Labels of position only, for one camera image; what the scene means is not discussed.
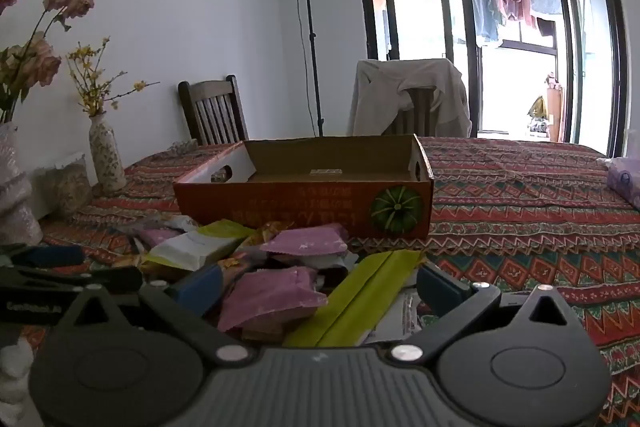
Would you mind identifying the glass jar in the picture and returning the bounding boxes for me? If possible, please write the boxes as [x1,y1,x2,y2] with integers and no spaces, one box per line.
[42,152,93,220]

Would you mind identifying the brown wooden board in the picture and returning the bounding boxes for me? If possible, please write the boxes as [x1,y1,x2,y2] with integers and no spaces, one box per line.
[545,74,566,142]

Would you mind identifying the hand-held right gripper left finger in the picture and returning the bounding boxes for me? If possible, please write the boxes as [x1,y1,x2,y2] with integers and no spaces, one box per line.
[65,263,257,367]

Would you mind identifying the orange cardboard box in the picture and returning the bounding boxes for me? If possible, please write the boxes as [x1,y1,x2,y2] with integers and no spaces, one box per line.
[172,134,435,240]

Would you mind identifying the speckled slim vase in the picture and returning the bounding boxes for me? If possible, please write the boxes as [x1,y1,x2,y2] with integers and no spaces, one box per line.
[89,112,127,194]

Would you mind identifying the small pink snack packet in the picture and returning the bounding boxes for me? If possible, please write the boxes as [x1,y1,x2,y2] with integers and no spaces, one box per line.
[137,227,183,254]

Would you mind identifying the dark wooden chair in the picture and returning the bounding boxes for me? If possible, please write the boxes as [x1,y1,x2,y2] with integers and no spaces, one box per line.
[177,75,249,146]
[394,86,440,136]

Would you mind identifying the person's left hand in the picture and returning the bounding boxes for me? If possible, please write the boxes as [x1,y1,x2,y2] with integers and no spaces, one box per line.
[0,336,35,427]

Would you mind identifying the yellow flower branches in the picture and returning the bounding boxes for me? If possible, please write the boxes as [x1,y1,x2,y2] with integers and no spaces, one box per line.
[67,37,161,118]

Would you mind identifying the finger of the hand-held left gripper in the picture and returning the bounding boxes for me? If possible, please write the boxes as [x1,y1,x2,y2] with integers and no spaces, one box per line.
[0,265,144,295]
[0,244,87,269]

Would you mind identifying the purple tissue pack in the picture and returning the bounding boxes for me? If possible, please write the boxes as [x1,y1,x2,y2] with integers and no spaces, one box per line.
[597,156,640,208]

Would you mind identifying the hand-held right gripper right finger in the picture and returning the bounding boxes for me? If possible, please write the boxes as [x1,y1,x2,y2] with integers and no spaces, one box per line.
[391,263,583,366]

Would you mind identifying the floor lamp on tripod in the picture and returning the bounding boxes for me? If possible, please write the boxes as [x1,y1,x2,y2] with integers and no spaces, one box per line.
[285,0,327,138]

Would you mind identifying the large white vase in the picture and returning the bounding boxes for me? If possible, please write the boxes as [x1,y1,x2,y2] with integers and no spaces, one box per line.
[0,122,43,245]

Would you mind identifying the chair draped with beige cloth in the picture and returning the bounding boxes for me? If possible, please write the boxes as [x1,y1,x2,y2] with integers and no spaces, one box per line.
[346,58,472,138]

